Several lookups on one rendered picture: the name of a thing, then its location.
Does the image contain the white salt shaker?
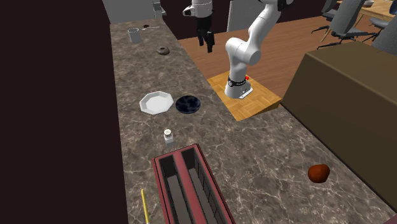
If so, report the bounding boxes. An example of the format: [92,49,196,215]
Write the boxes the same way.
[164,129,175,147]

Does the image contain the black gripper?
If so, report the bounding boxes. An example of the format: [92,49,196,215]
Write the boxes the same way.
[194,13,216,54]

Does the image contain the grey box-shaped furniture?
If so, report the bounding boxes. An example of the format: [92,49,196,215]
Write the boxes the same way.
[102,0,167,25]

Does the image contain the grey office chair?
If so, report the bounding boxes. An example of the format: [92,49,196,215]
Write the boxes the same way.
[311,0,340,34]
[316,0,378,51]
[361,17,397,57]

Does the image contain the grey cup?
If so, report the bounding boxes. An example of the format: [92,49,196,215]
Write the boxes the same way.
[127,27,142,44]

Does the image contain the yellow pencil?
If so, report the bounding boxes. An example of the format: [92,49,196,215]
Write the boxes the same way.
[141,188,151,224]

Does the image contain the dark blue round plate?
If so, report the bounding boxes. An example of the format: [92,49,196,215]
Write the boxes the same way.
[175,95,202,115]

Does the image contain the large brown cabinet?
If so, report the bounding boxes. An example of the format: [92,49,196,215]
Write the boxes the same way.
[280,40,397,213]

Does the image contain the wooden dining table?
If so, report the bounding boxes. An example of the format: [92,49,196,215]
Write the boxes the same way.
[336,0,397,23]

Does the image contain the red toaster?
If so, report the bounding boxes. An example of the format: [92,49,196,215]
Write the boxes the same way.
[151,143,237,224]

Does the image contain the red-brown apple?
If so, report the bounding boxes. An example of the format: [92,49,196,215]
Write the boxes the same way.
[307,164,331,184]

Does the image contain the wood-patterned robot stand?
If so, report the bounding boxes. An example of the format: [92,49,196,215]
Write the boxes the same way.
[206,70,282,122]

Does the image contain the white octagonal plate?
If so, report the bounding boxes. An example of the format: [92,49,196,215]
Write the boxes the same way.
[139,90,175,116]

